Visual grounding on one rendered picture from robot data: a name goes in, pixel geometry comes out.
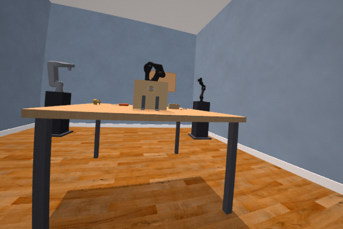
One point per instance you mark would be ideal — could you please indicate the tan wooden door slab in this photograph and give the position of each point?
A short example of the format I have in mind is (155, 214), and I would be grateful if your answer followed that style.
(141, 88)

